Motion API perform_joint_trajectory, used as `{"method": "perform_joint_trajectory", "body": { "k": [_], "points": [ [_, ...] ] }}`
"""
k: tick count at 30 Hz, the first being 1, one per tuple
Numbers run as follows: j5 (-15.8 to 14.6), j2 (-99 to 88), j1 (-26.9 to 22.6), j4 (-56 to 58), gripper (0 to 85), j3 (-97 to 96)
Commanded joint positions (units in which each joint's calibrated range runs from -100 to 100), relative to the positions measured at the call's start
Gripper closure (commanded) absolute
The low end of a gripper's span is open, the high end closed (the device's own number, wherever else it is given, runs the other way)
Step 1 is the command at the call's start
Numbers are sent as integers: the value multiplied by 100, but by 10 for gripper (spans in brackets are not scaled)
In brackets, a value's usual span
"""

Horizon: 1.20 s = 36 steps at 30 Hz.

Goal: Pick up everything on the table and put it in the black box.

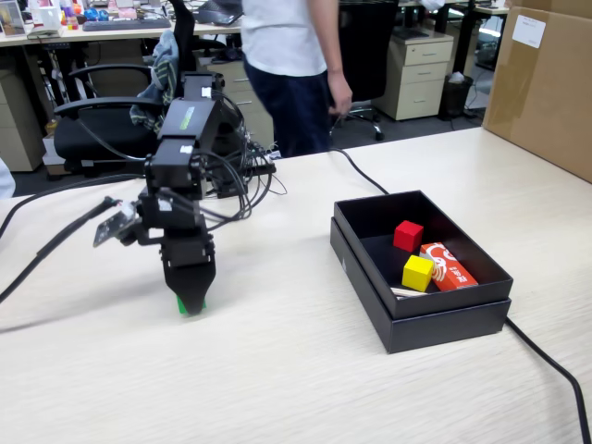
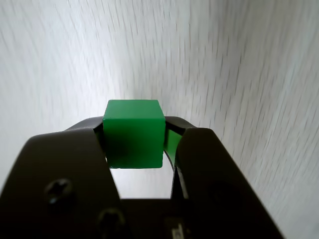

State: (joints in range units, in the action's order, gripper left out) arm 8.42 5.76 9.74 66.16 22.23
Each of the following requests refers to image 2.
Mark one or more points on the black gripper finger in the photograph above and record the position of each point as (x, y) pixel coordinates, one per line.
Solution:
(211, 186)
(62, 174)

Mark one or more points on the green wooden cube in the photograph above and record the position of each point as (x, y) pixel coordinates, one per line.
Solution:
(134, 139)

